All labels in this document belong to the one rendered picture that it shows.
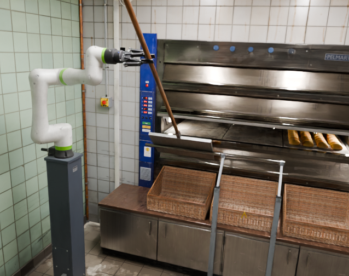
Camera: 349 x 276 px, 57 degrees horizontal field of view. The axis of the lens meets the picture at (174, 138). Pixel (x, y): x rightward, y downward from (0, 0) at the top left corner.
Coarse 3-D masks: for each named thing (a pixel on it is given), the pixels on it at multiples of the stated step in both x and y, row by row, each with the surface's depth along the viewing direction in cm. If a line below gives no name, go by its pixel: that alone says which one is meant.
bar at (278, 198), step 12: (156, 144) 294; (228, 156) 275; (240, 156) 272; (216, 192) 262; (216, 204) 264; (276, 204) 249; (216, 216) 267; (276, 216) 251; (216, 228) 273; (276, 228) 254
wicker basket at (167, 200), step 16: (160, 176) 325; (176, 176) 329; (192, 176) 325; (208, 176) 321; (160, 192) 332; (176, 192) 329; (192, 192) 325; (208, 192) 321; (160, 208) 293; (176, 208) 301; (192, 208) 284; (208, 208) 296
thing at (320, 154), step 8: (192, 136) 323; (224, 144) 312; (232, 144) 310; (240, 144) 307; (248, 144) 305; (256, 144) 306; (288, 152) 296; (296, 152) 294; (304, 152) 292; (312, 152) 290; (320, 152) 288; (328, 152) 290
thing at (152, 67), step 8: (128, 0) 150; (128, 8) 153; (136, 24) 162; (136, 32) 167; (144, 40) 174; (144, 48) 177; (152, 64) 189; (152, 72) 196; (160, 88) 210; (168, 104) 229; (168, 112) 236; (176, 128) 258
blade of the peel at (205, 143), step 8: (152, 136) 282; (160, 136) 278; (168, 136) 275; (184, 136) 273; (160, 144) 293; (168, 144) 288; (176, 144) 284; (184, 144) 280; (192, 144) 277; (200, 144) 273; (208, 144) 269; (168, 152) 306; (176, 152) 302; (184, 152) 297; (192, 152) 293
